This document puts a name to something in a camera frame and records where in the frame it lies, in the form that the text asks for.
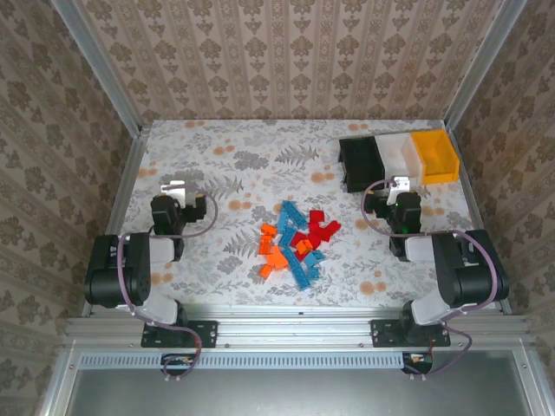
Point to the black plastic bin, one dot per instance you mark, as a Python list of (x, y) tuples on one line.
[(362, 164)]

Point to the white plastic bin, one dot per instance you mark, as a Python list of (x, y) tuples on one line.
[(392, 151)]

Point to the yellow plastic bin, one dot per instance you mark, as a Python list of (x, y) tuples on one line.
[(433, 151)]

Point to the orange lego brick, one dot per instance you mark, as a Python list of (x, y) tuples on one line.
[(277, 258), (269, 231), (264, 247), (265, 271), (303, 246)]

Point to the long blue lego brick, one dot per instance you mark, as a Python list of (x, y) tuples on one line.
[(294, 212), (302, 278)]

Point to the small blue lego brick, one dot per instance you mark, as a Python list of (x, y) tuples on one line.
[(313, 273)]

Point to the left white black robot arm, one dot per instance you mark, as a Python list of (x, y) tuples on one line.
[(117, 277)]

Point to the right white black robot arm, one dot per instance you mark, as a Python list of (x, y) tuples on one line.
[(468, 277)]

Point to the floral patterned tablecloth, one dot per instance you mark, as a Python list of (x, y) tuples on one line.
[(217, 143)]

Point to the grey metal panel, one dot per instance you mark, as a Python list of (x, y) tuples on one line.
[(282, 394)]

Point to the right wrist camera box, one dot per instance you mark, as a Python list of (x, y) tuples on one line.
[(401, 182)]

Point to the aluminium table side rail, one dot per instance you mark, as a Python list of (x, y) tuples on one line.
[(124, 195)]

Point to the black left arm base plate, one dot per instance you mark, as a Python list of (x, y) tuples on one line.
[(204, 333)]

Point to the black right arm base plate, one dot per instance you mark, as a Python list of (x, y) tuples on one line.
[(383, 333)]

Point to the aluminium mounting rail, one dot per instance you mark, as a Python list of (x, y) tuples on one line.
[(295, 329)]

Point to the aluminium frame post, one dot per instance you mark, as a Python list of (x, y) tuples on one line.
[(483, 65), (100, 69)]

